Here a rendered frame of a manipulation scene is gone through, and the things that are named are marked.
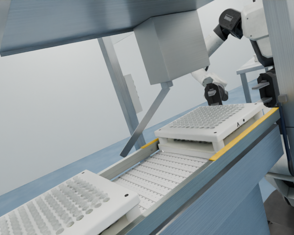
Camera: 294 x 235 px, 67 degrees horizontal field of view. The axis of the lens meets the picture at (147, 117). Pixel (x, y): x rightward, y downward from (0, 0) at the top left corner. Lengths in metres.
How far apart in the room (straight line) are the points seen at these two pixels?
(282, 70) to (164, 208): 0.53
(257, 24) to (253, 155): 0.68
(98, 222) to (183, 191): 0.17
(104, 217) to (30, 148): 3.73
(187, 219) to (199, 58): 0.55
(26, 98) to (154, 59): 3.41
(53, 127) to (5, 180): 1.07
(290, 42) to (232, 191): 0.43
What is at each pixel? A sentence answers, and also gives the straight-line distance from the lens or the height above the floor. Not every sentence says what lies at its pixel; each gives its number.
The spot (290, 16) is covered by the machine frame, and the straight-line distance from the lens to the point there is 0.76.
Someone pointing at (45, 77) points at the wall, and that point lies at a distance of 4.05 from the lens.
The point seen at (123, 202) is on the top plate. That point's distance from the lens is 0.41.
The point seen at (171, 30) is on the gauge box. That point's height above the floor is 1.24.
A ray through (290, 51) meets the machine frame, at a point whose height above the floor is 1.08.
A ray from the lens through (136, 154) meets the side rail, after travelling 0.70.
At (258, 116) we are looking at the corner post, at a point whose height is 0.92.
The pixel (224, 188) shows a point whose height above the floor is 0.85.
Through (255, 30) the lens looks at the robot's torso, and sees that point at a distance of 1.18.
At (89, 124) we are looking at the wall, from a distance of 4.13.
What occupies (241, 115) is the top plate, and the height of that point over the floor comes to 0.96.
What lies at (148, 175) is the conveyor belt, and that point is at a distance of 0.62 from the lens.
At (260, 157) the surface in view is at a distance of 0.69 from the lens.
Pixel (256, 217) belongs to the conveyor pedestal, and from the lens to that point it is 0.81.
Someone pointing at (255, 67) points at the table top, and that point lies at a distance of 2.10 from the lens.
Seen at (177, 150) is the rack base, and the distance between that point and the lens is 0.68.
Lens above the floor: 1.16
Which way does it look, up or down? 12 degrees down
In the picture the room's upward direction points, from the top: 18 degrees counter-clockwise
